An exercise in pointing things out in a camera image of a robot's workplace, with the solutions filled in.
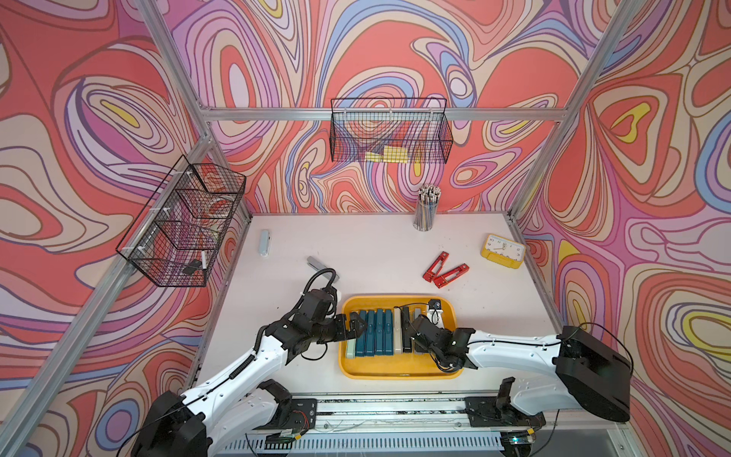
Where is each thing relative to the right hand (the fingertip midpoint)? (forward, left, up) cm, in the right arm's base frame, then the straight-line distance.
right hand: (424, 341), depth 87 cm
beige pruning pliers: (+2, +8, +5) cm, 10 cm away
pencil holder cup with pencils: (+45, -6, +14) cm, 48 cm away
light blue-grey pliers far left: (+38, +57, +5) cm, 68 cm away
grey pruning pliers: (+7, +2, +3) cm, 8 cm away
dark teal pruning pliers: (-2, +20, +4) cm, 20 cm away
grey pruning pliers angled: (+27, +35, +4) cm, 44 cm away
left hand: (0, +20, +10) cm, 22 cm away
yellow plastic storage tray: (-7, +8, 0) cm, 11 cm away
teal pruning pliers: (+1, +11, +4) cm, 12 cm away
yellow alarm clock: (+31, -34, +3) cm, 46 cm away
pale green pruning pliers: (-3, +22, +4) cm, 23 cm away
